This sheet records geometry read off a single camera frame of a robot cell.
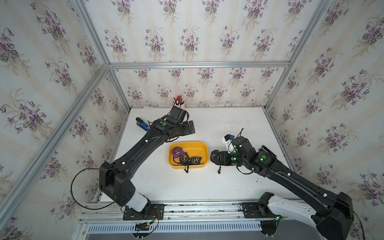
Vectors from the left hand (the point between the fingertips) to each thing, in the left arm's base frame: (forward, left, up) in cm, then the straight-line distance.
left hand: (189, 130), depth 80 cm
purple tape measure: (-3, +8, -18) cm, 20 cm away
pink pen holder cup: (+31, +6, -12) cm, 34 cm away
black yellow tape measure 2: (-9, -3, -19) cm, 21 cm away
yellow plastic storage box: (0, -7, -21) cm, 22 cm away
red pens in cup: (+36, +9, -12) cm, 39 cm away
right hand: (-14, -14, -5) cm, 21 cm away
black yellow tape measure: (-9, +3, -19) cm, 21 cm away
